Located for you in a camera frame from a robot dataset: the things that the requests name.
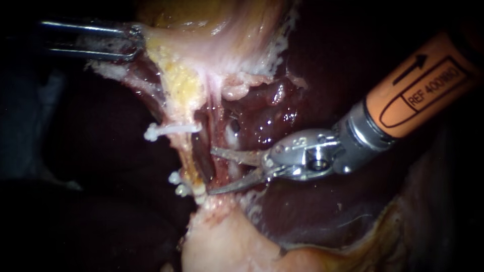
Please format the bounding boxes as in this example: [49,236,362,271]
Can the right arm instrument jaw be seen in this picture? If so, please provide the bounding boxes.
[207,167,271,196]
[210,147,270,168]

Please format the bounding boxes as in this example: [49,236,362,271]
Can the right arm instrument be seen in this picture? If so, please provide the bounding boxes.
[261,99,397,182]

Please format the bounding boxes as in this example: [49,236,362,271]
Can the left arm instrument jaw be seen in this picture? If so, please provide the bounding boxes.
[39,21,148,63]

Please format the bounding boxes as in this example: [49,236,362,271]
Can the gallbladder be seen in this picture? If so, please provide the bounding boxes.
[135,0,303,127]

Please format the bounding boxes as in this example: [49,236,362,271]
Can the thin tube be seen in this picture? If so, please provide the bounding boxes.
[207,81,230,188]
[172,132,207,197]

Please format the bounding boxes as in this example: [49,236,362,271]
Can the pale fatty tissue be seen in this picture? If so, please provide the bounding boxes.
[180,194,413,272]
[221,72,308,102]

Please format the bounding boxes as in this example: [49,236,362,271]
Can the dark red liver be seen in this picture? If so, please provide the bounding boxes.
[45,0,484,272]

